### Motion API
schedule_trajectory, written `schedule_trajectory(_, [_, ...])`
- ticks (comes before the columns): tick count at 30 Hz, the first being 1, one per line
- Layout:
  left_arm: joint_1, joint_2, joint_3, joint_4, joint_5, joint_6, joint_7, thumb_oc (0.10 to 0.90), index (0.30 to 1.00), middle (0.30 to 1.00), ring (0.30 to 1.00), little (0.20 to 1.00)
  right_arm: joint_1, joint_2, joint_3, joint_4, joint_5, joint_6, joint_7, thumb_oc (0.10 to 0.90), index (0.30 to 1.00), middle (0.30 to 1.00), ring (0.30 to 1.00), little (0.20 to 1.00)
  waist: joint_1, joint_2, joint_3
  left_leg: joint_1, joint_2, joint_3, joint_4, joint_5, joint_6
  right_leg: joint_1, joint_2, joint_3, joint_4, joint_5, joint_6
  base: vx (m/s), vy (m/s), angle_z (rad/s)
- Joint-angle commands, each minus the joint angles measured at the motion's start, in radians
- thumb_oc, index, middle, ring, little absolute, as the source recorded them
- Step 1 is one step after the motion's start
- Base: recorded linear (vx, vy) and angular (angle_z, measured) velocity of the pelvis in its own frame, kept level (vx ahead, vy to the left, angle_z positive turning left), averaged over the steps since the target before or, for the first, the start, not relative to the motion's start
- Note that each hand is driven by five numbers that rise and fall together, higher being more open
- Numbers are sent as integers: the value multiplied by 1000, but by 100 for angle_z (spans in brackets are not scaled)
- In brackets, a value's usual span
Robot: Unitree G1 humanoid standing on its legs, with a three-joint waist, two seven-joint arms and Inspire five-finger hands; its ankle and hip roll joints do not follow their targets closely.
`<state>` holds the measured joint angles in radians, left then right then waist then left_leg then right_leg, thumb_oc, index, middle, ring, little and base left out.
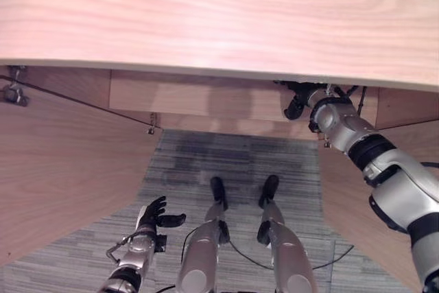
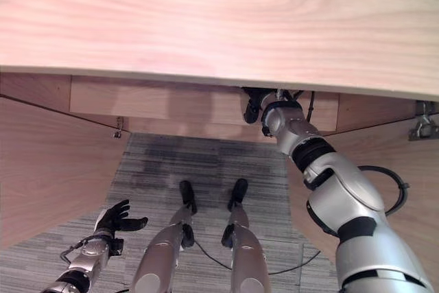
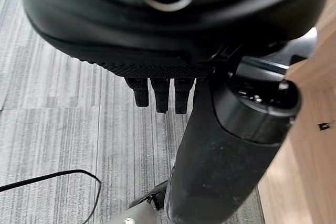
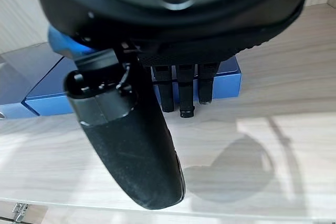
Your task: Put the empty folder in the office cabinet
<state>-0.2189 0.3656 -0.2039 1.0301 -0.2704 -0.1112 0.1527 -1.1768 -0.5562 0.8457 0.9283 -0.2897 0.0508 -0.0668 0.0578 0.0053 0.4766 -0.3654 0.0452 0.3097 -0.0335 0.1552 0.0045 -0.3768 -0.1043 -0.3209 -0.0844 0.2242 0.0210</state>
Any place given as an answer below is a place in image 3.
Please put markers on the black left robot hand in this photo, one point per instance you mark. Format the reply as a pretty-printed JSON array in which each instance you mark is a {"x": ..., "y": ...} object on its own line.
[{"x": 215, "y": 171}]

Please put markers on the small black cabinet lock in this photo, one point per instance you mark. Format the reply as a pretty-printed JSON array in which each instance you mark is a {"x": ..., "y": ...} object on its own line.
[{"x": 323, "y": 126}]

